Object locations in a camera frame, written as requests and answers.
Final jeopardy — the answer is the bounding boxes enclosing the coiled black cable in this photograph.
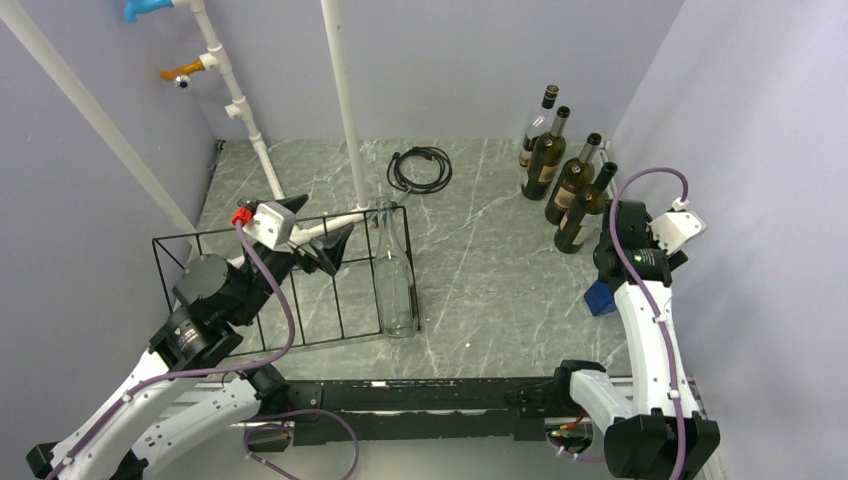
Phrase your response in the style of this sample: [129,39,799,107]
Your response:
[386,146,454,195]

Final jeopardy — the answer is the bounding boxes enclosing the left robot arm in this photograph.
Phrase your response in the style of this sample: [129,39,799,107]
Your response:
[26,195,357,479]

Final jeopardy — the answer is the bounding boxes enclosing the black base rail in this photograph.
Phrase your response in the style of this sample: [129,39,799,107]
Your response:
[248,375,582,446]

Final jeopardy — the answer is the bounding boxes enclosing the clear glass bottle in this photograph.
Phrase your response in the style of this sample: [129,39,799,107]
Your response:
[374,196,419,338]

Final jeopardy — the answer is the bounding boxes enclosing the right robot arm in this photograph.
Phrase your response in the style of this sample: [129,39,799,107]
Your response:
[550,201,720,479]

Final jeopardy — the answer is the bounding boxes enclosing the black wire wine rack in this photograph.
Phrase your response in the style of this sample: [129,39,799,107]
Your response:
[150,208,385,368]

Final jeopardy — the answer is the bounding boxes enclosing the dark wine bottle grey cap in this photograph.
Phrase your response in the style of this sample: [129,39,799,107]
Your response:
[521,106,571,200]

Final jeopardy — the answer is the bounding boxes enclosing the white pvc pipe frame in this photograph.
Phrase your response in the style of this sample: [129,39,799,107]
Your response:
[1,1,369,237]

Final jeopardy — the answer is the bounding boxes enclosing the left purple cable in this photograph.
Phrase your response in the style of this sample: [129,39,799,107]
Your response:
[42,221,297,480]

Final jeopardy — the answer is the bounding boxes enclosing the blue square glass bottle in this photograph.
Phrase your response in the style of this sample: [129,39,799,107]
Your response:
[583,280,617,317]

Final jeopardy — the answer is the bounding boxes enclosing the blue tap handle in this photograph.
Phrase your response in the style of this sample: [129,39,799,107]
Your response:
[123,0,174,23]

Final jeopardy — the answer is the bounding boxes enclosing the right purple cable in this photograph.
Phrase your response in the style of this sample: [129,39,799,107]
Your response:
[608,166,692,480]

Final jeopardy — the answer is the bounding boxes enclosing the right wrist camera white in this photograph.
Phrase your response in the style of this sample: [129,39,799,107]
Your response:
[649,198,708,256]

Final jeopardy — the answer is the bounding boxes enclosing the dark green wine bottle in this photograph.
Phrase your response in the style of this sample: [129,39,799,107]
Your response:
[554,162,618,254]

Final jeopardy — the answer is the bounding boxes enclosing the olive green wine bottle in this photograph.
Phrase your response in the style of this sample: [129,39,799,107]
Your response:
[544,133,603,225]

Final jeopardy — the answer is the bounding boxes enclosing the purple cable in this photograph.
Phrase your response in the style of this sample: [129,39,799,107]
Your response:
[42,221,297,480]
[608,166,692,480]

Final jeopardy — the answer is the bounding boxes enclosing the clear bottle black cap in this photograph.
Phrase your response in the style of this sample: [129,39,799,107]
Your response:
[518,84,559,169]

